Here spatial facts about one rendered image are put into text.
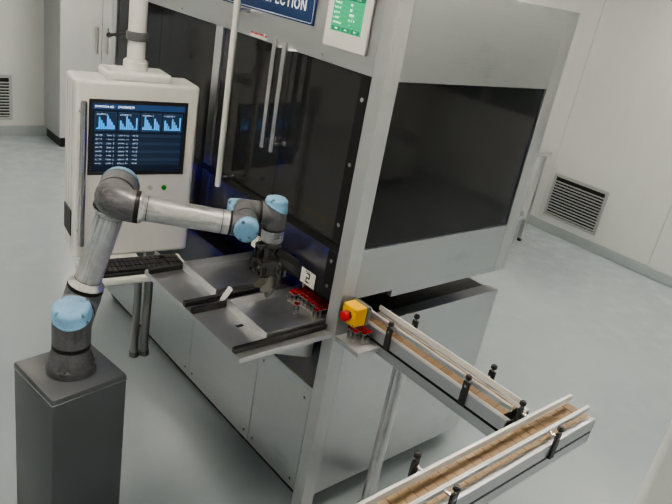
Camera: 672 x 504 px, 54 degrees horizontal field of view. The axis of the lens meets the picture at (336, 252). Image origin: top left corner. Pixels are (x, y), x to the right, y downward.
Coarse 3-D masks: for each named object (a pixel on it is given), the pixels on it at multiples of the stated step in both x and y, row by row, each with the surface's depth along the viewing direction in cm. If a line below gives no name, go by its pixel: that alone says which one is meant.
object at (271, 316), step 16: (288, 288) 262; (240, 304) 249; (256, 304) 251; (272, 304) 254; (288, 304) 256; (256, 320) 240; (272, 320) 242; (288, 320) 244; (304, 320) 247; (320, 320) 243
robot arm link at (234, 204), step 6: (234, 198) 211; (240, 198) 212; (228, 204) 209; (234, 204) 208; (240, 204) 208; (246, 204) 207; (252, 204) 210; (258, 204) 211; (234, 210) 208; (258, 210) 210; (258, 216) 210; (258, 222) 212
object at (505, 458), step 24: (552, 408) 207; (576, 408) 214; (504, 432) 190; (528, 432) 198; (552, 432) 194; (576, 432) 204; (456, 456) 176; (480, 456) 184; (504, 456) 181; (528, 456) 187; (552, 456) 195; (408, 480) 164; (432, 480) 171; (456, 480) 167; (480, 480) 174; (504, 480) 181
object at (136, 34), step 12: (132, 0) 254; (144, 0) 255; (132, 12) 256; (144, 12) 257; (132, 24) 257; (144, 24) 259; (108, 36) 263; (132, 36) 258; (144, 36) 260; (132, 48) 261; (144, 48) 263; (132, 60) 262; (144, 60) 266
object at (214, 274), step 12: (252, 252) 288; (192, 264) 270; (204, 264) 274; (216, 264) 277; (228, 264) 279; (240, 264) 281; (192, 276) 262; (204, 276) 265; (216, 276) 267; (228, 276) 269; (240, 276) 271; (252, 276) 273; (204, 288) 256; (216, 288) 258; (240, 288) 257
